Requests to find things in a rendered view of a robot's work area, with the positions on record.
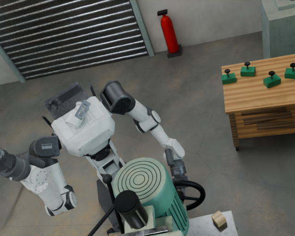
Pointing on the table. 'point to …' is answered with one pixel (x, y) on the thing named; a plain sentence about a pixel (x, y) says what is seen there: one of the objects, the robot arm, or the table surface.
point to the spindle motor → (152, 189)
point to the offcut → (218, 218)
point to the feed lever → (107, 179)
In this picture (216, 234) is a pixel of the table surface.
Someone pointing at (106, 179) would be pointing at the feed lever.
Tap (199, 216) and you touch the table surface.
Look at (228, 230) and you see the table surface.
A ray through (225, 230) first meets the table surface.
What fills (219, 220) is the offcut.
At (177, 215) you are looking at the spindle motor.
